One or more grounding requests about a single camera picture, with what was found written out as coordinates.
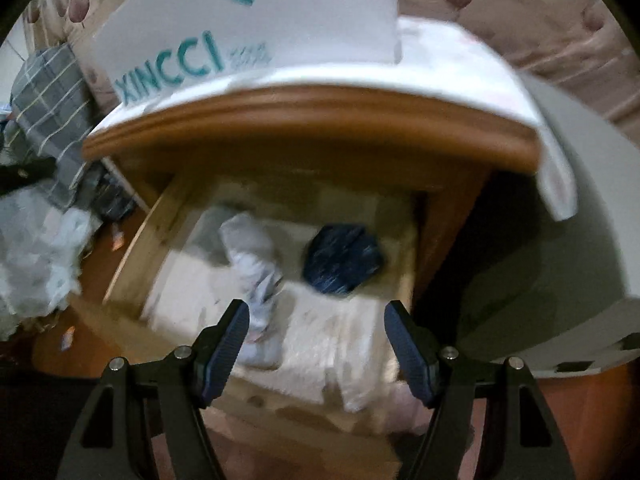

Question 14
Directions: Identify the white leaf-print sheet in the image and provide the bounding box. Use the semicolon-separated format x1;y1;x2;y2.
1;188;100;341

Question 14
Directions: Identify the white patterned table cover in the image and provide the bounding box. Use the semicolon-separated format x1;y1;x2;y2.
89;15;578;221

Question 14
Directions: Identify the grey plaid blanket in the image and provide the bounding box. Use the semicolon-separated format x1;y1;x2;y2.
3;44;101;209

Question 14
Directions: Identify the brown wooden nightstand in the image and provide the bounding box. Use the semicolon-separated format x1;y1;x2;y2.
82;84;541;316

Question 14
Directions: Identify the white underwear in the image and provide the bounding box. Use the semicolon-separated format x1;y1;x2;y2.
218;211;283;370

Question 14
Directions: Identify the leaf-pattern curtain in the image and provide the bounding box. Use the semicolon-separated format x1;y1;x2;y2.
17;0;639;139

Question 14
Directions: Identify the wooden nightstand drawer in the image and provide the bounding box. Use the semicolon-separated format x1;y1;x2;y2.
73;174;416;476

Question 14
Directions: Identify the dark blue sparkly garment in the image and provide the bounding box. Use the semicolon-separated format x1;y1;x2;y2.
302;223;385;296

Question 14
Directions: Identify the orange blue wrapper on floor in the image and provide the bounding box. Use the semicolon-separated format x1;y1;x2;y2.
60;326;76;352

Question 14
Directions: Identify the white XINCCI shoe box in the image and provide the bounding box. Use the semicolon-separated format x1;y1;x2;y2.
92;0;398;107

